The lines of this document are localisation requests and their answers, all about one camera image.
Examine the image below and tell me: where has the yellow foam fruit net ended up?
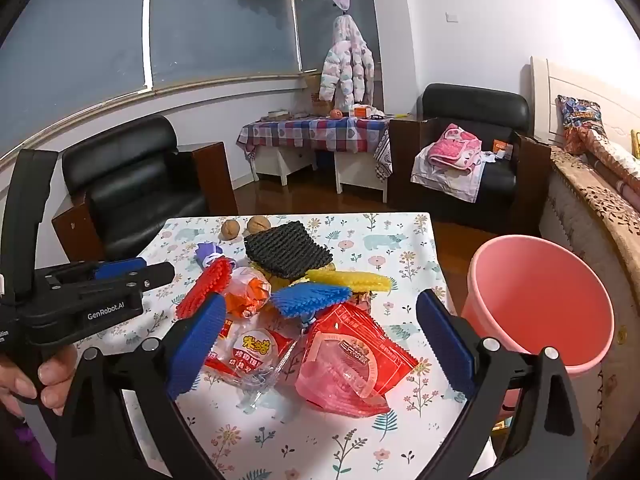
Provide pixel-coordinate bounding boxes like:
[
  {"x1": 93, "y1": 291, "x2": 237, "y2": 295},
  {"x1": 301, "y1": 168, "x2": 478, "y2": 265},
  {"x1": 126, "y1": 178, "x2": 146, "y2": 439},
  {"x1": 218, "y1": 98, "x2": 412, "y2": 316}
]
[{"x1": 305, "y1": 268, "x2": 399, "y2": 295}]

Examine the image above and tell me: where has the red dotted quilt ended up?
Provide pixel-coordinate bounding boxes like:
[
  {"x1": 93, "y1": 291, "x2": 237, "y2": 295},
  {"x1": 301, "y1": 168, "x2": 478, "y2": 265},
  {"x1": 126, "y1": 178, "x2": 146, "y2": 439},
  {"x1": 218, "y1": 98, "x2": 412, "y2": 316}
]
[{"x1": 575, "y1": 125, "x2": 640, "y2": 196}]

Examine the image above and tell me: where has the white patterned puffer jacket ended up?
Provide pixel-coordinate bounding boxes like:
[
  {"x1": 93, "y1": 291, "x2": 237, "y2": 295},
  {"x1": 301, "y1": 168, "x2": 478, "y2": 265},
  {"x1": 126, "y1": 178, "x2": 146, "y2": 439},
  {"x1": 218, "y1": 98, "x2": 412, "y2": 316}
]
[{"x1": 318, "y1": 15, "x2": 376, "y2": 106}]

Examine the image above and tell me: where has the brown patterned cloth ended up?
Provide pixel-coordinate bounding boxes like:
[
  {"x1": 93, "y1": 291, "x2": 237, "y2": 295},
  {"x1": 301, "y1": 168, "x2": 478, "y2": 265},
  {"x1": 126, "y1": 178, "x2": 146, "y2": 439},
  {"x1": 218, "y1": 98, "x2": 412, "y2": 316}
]
[{"x1": 375, "y1": 130, "x2": 393, "y2": 183}]

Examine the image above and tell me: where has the white bed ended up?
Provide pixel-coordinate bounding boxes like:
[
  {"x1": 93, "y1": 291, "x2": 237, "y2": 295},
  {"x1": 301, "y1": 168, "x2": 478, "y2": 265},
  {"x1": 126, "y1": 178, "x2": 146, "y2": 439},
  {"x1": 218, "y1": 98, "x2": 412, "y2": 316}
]
[{"x1": 530, "y1": 56, "x2": 640, "y2": 480}]

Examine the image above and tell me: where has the pink plastic bucket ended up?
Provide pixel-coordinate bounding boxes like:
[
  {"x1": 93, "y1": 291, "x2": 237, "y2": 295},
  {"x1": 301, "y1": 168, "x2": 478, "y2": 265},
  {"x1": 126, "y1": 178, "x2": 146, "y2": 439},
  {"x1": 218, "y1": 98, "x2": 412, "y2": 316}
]
[{"x1": 460, "y1": 234, "x2": 616, "y2": 413}]

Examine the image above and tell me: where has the colourful cartoon pillow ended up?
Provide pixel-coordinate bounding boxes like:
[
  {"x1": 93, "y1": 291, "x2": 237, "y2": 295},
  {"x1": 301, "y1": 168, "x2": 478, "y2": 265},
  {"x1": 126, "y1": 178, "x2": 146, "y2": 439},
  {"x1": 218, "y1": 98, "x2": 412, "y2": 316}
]
[{"x1": 557, "y1": 95, "x2": 603, "y2": 156}]

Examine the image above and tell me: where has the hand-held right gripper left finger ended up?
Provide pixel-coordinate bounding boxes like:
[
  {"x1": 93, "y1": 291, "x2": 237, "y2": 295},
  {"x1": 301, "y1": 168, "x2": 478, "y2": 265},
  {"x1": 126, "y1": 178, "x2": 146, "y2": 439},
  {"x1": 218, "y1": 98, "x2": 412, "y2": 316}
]
[{"x1": 55, "y1": 292, "x2": 228, "y2": 480}]

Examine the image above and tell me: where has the black leather armchair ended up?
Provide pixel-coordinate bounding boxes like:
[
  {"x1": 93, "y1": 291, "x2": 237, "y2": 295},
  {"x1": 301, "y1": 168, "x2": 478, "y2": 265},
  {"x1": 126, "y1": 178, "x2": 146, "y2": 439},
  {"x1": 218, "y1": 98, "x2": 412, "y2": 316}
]
[
  {"x1": 51, "y1": 114, "x2": 240, "y2": 261},
  {"x1": 389, "y1": 83, "x2": 552, "y2": 233}
]

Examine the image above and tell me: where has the window with grey blind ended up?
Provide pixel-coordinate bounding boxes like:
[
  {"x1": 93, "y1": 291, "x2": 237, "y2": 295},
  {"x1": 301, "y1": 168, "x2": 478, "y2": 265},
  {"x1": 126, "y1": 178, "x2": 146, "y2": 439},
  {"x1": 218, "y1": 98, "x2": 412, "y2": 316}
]
[{"x1": 0, "y1": 0, "x2": 306, "y2": 161}]

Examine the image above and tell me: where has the red foam fruit net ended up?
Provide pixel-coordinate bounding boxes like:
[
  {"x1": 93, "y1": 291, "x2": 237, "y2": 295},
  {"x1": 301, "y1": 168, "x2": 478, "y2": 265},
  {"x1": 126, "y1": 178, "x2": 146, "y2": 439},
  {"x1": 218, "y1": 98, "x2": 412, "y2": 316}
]
[{"x1": 175, "y1": 258, "x2": 236, "y2": 320}]

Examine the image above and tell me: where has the clear red snack packet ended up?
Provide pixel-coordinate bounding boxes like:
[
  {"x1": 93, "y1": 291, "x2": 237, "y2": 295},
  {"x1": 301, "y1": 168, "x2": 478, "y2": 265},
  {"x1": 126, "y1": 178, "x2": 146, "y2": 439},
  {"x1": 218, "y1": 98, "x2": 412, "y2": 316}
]
[{"x1": 200, "y1": 310, "x2": 301, "y2": 401}]

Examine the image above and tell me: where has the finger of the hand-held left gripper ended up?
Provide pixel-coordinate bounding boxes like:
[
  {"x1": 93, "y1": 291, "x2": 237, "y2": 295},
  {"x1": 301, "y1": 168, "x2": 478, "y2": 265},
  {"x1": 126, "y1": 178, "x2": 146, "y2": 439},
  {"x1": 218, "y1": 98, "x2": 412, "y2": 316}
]
[
  {"x1": 126, "y1": 261, "x2": 176, "y2": 293},
  {"x1": 93, "y1": 257, "x2": 147, "y2": 281}
]

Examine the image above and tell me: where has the white cloth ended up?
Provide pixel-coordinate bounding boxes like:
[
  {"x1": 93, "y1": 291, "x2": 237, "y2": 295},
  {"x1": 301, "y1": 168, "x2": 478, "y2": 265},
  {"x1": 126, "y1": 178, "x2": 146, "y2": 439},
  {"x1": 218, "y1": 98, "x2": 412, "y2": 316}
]
[{"x1": 411, "y1": 142, "x2": 496, "y2": 203}]

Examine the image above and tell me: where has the brown leaf pattern blanket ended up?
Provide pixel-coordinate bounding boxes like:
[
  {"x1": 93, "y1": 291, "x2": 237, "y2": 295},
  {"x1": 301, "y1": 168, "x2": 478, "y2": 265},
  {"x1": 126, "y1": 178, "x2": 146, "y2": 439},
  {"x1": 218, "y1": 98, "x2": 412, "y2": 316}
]
[{"x1": 550, "y1": 147, "x2": 640, "y2": 480}]

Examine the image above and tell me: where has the red wrapper with pink tray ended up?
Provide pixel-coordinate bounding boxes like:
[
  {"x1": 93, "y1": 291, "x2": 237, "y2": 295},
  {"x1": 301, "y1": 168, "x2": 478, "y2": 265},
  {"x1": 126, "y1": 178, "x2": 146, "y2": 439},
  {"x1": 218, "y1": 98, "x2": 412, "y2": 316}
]
[{"x1": 294, "y1": 301, "x2": 420, "y2": 418}]

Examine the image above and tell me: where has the floral tablecloth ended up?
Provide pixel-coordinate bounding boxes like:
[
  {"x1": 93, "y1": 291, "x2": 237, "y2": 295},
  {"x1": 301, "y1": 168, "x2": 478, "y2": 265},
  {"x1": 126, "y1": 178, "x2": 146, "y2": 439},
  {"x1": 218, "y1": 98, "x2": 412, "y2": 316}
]
[{"x1": 122, "y1": 212, "x2": 501, "y2": 480}]

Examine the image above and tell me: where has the person's left hand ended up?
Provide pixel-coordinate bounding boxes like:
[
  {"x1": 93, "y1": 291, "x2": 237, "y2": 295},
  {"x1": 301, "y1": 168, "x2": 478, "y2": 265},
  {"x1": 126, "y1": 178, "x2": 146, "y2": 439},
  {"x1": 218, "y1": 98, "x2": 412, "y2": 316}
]
[{"x1": 0, "y1": 345, "x2": 79, "y2": 418}]

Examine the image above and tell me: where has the black foam fruit net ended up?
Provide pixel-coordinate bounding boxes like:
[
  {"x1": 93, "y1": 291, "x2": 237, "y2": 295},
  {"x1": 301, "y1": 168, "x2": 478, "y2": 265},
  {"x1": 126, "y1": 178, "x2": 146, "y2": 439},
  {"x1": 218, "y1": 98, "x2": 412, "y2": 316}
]
[{"x1": 243, "y1": 221, "x2": 334, "y2": 281}]

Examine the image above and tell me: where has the orange and white wrapper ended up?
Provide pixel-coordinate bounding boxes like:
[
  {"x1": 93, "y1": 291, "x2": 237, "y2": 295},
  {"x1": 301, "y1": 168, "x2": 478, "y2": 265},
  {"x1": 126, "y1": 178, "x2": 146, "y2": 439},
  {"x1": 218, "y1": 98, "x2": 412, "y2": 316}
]
[{"x1": 222, "y1": 266, "x2": 273, "y2": 318}]

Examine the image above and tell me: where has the purple wrapper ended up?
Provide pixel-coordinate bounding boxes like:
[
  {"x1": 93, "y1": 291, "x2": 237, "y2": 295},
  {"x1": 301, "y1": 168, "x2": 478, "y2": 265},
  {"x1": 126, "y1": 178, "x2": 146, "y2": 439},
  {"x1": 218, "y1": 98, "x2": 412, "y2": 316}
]
[{"x1": 195, "y1": 241, "x2": 226, "y2": 266}]

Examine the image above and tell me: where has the blue foam fruit net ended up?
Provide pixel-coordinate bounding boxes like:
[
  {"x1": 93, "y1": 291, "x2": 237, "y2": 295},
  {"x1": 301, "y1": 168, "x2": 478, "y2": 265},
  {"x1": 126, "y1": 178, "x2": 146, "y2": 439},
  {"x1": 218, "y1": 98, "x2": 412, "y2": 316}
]
[{"x1": 270, "y1": 282, "x2": 352, "y2": 318}]

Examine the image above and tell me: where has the person's left forearm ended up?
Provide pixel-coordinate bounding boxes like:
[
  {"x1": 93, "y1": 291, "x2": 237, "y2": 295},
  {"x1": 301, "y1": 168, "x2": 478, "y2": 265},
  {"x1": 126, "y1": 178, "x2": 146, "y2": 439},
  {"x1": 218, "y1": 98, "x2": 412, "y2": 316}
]
[{"x1": 0, "y1": 410, "x2": 56, "y2": 480}]

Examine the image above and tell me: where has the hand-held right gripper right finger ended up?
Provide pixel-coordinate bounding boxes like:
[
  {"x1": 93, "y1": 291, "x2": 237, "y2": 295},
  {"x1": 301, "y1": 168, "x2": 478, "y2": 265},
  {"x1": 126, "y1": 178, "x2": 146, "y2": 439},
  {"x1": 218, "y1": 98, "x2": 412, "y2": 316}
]
[{"x1": 416, "y1": 289, "x2": 591, "y2": 480}]

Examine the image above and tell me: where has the white side table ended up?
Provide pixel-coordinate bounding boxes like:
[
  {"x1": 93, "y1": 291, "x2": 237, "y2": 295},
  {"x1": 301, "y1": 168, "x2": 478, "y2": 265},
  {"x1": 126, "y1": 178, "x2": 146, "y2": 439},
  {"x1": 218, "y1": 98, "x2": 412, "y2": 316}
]
[{"x1": 252, "y1": 145, "x2": 388, "y2": 203}]

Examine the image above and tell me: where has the pink blanket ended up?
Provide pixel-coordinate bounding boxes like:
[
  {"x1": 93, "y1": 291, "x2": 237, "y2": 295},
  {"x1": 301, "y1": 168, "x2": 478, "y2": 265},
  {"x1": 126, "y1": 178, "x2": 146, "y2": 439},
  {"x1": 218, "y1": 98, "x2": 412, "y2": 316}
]
[{"x1": 427, "y1": 123, "x2": 483, "y2": 173}]

